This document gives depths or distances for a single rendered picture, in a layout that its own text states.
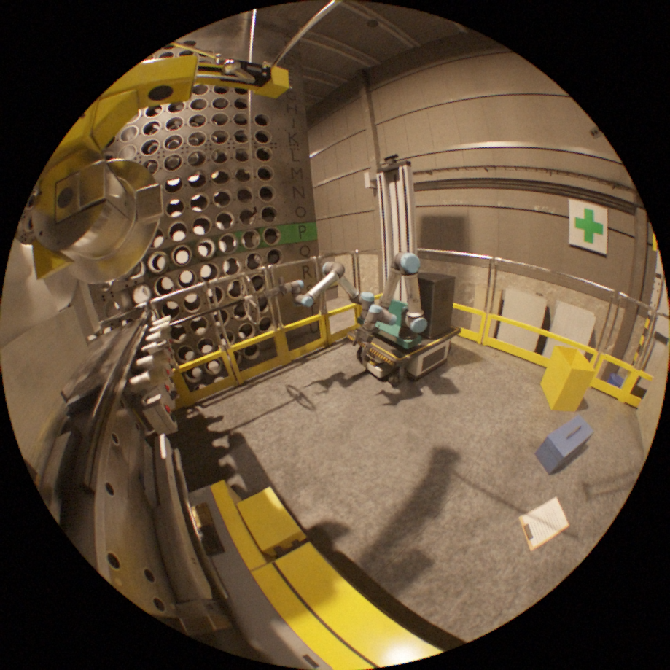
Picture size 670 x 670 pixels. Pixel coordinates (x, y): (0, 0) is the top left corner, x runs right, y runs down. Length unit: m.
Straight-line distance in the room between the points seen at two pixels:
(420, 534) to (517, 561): 0.58
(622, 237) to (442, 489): 7.30
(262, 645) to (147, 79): 1.21
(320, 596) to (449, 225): 7.91
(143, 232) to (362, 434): 1.55
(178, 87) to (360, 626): 1.22
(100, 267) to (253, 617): 0.99
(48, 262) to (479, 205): 7.60
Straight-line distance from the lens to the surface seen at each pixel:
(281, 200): 3.07
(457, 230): 7.67
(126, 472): 0.74
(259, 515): 0.70
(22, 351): 0.49
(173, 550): 0.68
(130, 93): 0.65
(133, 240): 0.77
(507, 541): 1.42
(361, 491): 1.32
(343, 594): 0.62
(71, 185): 0.58
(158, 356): 1.04
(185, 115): 3.34
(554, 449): 1.65
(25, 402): 0.46
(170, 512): 0.73
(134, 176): 0.83
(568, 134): 8.03
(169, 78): 0.65
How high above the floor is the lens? 1.21
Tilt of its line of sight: 25 degrees down
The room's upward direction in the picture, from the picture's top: 6 degrees counter-clockwise
